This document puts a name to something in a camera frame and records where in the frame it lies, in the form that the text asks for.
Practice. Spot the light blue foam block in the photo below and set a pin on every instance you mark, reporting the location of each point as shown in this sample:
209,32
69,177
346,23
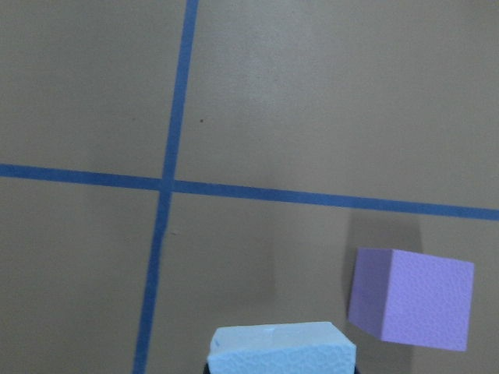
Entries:
313,347

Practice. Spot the purple foam block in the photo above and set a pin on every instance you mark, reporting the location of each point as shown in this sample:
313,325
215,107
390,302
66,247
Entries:
412,298

